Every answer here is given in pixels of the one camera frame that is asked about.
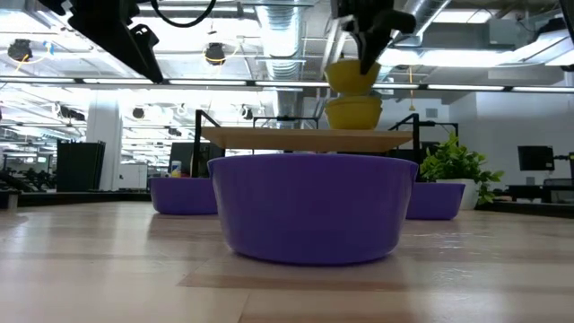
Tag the wooden shelf rack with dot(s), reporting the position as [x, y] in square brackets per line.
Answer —
[196, 148]

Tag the black left arm base rail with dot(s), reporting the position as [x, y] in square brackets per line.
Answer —
[89, 197]

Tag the black desk monitor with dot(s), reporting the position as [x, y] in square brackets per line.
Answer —
[536, 158]

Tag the white round building column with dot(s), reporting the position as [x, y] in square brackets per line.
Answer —
[104, 134]

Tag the small wall vent grille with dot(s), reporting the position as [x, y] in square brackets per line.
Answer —
[431, 113]

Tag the white yellow wipes canister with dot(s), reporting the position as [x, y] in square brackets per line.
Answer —
[176, 169]

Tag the silver ribbed ceiling duct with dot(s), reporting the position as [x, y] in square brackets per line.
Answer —
[282, 36]

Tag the light wooden shelf board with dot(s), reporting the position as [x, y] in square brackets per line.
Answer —
[305, 139]

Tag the dark office desk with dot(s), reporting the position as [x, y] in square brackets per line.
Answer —
[524, 193]

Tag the white plant pot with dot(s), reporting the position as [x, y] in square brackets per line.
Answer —
[471, 197]

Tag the silver slanted ceiling duct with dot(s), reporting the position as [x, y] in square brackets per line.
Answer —
[426, 11]

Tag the green leafy plant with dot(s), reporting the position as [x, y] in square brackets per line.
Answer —
[453, 161]

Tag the round black ceiling device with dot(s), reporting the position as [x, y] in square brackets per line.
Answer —
[20, 49]
[215, 54]

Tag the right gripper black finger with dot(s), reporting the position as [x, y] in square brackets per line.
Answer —
[371, 51]

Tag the tall black office cabinet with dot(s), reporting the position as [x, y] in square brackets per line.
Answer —
[80, 166]

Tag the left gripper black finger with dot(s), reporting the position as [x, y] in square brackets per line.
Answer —
[125, 49]

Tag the violet-blue plastic mini bowl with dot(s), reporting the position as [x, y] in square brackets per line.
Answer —
[184, 197]
[314, 211]
[437, 202]

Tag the long ceiling light strip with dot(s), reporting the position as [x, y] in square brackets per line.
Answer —
[291, 84]
[538, 89]
[206, 82]
[36, 80]
[466, 87]

